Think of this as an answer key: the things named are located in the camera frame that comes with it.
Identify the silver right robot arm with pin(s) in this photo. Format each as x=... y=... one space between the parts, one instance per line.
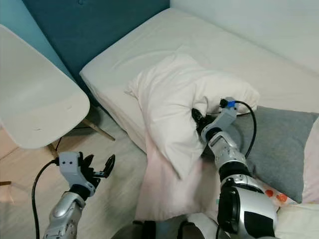
x=241 y=199

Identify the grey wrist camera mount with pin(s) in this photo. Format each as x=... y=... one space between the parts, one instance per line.
x=70 y=164
x=226 y=114

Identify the white bed mattress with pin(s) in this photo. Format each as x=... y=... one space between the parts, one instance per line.
x=179 y=35

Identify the pale pink bedsheet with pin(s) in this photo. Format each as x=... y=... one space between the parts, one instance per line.
x=159 y=194

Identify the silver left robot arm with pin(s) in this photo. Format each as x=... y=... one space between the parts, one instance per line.
x=62 y=214

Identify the blue padded headboard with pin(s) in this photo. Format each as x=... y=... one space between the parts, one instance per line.
x=89 y=27

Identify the white pillow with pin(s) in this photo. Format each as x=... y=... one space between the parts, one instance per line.
x=172 y=99

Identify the wooden chair leg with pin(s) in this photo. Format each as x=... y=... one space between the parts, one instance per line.
x=98 y=129
x=54 y=149

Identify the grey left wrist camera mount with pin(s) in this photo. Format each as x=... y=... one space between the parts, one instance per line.
x=70 y=164

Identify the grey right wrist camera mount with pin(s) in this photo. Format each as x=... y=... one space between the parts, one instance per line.
x=226 y=114

